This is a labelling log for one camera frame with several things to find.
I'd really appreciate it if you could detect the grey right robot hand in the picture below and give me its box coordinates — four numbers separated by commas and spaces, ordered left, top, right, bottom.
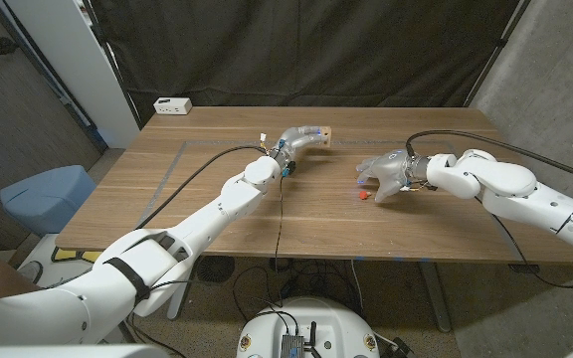
355, 147, 430, 204

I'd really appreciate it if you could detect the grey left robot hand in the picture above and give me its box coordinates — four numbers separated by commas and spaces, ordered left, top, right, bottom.
269, 124, 332, 178

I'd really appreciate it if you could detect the black curtain backdrop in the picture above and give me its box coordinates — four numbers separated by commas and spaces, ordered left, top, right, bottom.
90, 0, 521, 125

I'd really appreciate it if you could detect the white power strip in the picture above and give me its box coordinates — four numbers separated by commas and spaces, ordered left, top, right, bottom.
152, 96, 194, 116

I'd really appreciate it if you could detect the grey table leg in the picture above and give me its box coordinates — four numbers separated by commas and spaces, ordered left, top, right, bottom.
166, 277, 191, 320
418, 261, 453, 333

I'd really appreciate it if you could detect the round black fan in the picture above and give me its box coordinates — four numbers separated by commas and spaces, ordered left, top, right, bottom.
195, 255, 236, 287

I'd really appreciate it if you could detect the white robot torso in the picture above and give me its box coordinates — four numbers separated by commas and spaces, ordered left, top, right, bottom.
236, 296, 381, 358

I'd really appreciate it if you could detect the grey electronics box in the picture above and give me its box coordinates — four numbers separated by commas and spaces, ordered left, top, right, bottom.
280, 333, 306, 358

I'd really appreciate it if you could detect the white cabinet panel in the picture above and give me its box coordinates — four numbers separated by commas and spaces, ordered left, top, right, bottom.
5, 0, 141, 149

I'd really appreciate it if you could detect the blue padded stool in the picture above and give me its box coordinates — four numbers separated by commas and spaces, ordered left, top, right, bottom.
0, 164, 97, 238

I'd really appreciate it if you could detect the grey black sneaker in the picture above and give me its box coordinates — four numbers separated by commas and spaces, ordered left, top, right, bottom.
16, 261, 44, 284

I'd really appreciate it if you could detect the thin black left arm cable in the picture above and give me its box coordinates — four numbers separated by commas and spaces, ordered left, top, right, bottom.
272, 176, 287, 307

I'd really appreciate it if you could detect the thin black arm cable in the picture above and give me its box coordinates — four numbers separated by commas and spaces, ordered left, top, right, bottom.
475, 196, 573, 289
272, 176, 287, 307

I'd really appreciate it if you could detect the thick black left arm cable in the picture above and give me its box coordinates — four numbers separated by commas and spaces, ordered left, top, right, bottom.
136, 144, 271, 231

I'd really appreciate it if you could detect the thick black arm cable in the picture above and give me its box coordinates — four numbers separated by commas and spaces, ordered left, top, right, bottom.
136, 144, 271, 231
404, 129, 573, 188

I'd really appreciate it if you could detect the white floor cable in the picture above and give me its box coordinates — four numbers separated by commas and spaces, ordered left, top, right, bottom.
349, 258, 365, 312

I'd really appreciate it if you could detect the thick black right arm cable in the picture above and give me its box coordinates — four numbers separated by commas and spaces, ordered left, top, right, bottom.
404, 129, 573, 188

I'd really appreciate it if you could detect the black floor cable tangle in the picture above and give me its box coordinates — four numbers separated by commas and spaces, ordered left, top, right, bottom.
231, 258, 352, 319

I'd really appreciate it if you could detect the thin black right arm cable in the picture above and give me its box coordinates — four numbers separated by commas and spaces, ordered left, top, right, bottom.
475, 196, 573, 289

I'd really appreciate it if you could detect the black frame pole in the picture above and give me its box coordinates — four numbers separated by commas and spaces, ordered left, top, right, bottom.
81, 0, 143, 131
463, 0, 534, 108

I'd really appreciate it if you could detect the black wall rail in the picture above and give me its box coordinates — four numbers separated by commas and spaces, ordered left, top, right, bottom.
0, 0, 109, 153

